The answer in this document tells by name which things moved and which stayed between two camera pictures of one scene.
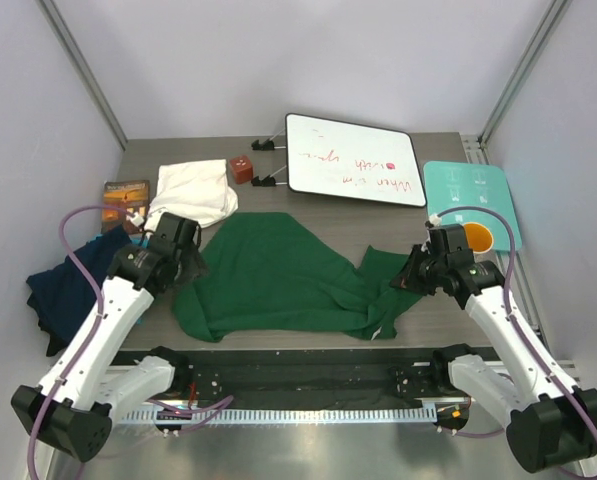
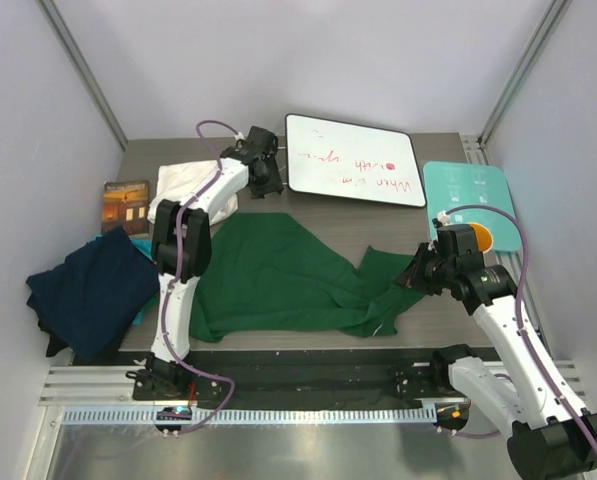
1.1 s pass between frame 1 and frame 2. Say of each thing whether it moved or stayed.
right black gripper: stayed
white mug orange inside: stayed
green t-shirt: stayed
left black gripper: moved
